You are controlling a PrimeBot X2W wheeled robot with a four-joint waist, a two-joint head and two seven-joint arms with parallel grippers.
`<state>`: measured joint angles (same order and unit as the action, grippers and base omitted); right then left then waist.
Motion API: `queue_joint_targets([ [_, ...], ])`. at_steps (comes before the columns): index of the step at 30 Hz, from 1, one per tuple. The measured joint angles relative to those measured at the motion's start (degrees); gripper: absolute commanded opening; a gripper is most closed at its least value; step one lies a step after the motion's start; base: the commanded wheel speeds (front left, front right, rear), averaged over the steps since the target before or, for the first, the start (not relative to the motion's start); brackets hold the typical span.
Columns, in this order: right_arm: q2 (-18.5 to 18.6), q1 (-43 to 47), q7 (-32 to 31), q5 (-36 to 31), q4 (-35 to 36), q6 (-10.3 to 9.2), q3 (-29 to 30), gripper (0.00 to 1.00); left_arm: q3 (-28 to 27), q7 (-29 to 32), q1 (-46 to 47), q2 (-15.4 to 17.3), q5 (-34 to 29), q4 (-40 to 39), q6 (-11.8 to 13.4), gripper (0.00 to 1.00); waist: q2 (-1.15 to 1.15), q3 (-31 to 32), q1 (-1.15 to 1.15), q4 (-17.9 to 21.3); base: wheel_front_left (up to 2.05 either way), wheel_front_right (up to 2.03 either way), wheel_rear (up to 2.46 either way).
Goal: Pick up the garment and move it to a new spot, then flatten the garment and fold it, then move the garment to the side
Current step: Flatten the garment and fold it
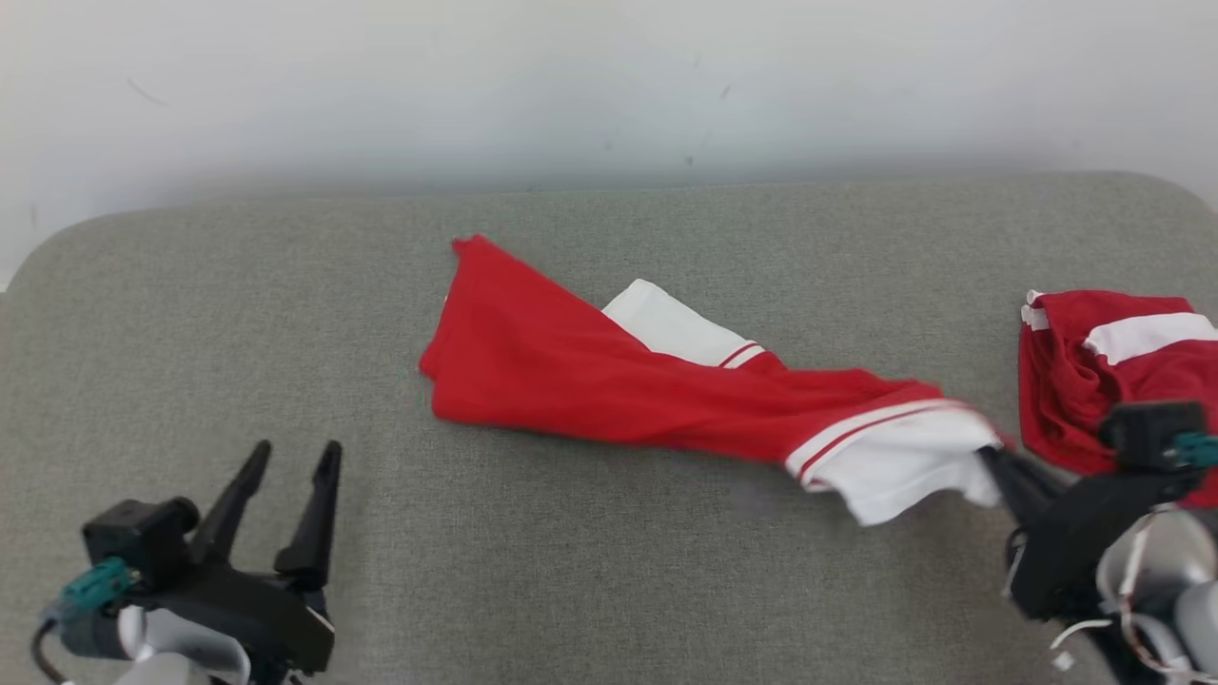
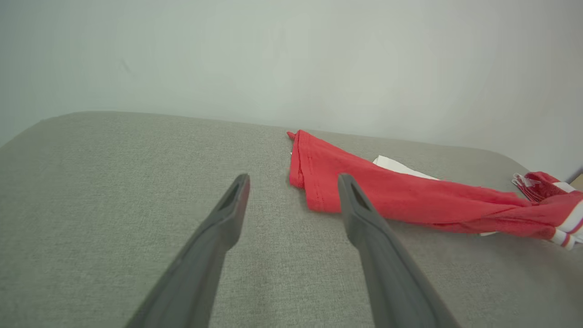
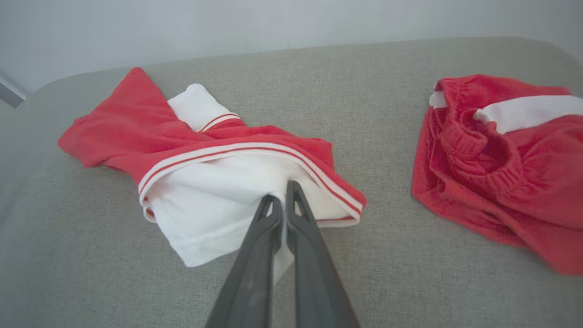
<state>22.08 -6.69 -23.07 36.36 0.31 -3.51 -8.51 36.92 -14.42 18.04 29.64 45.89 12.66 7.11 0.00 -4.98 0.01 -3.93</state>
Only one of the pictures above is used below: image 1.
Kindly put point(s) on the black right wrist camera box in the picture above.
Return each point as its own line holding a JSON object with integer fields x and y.
{"x": 1147, "y": 428}

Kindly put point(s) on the teal left camera connector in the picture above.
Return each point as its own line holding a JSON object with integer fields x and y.
{"x": 95, "y": 585}

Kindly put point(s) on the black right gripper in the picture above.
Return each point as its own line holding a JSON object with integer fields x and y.
{"x": 1066, "y": 552}

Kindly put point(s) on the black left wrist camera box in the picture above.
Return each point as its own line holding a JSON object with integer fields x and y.
{"x": 133, "y": 538}

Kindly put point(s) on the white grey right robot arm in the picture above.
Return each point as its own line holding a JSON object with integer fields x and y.
{"x": 1170, "y": 571}

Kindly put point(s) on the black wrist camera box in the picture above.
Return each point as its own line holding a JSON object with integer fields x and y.
{"x": 133, "y": 538}
{"x": 1147, "y": 428}

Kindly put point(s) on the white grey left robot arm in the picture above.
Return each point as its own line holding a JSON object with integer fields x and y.
{"x": 181, "y": 652}

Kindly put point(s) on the grey fabric sofa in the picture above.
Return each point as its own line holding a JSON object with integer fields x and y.
{"x": 571, "y": 571}

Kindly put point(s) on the red shirt with white sleeves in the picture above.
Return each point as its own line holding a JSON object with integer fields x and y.
{"x": 571, "y": 381}

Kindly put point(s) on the teal camera connector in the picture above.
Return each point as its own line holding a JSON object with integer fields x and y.
{"x": 95, "y": 585}
{"x": 1197, "y": 449}

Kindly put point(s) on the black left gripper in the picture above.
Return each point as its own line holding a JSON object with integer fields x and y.
{"x": 266, "y": 618}

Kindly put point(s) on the teal right camera connector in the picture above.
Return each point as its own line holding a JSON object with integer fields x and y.
{"x": 1197, "y": 449}

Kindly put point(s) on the red shorts with white stripe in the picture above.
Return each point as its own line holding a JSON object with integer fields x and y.
{"x": 1066, "y": 400}

